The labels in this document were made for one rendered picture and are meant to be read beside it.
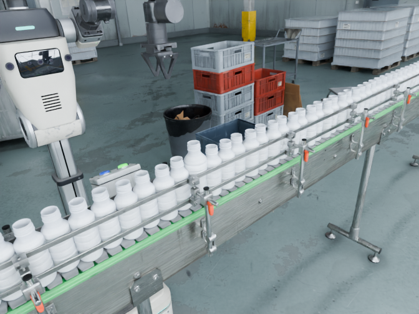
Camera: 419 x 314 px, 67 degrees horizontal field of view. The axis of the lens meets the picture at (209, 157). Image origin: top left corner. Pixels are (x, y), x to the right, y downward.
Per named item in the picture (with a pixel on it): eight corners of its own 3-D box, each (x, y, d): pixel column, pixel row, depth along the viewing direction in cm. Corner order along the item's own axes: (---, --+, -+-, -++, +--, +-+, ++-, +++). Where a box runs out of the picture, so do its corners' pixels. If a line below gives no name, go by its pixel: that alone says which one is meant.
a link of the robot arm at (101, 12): (96, 5, 120) (83, 7, 117) (103, -11, 111) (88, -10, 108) (106, 28, 120) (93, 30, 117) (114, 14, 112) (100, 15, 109)
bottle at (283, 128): (276, 152, 128) (278, 113, 120) (290, 156, 124) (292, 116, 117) (268, 157, 124) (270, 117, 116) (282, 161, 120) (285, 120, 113)
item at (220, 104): (221, 115, 335) (220, 95, 325) (194, 108, 361) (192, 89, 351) (254, 101, 374) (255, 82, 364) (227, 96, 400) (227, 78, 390)
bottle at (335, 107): (320, 129, 147) (323, 94, 139) (333, 128, 146) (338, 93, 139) (323, 134, 141) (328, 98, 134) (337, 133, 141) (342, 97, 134)
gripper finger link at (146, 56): (162, 73, 101) (158, 42, 97) (174, 76, 96) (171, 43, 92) (143, 77, 97) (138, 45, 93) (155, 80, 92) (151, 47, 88)
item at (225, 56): (219, 73, 315) (219, 50, 306) (191, 68, 341) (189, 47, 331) (255, 62, 355) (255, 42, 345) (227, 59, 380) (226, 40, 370)
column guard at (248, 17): (249, 48, 1036) (249, 11, 987) (240, 47, 1064) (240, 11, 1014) (257, 47, 1058) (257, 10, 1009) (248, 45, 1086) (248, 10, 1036)
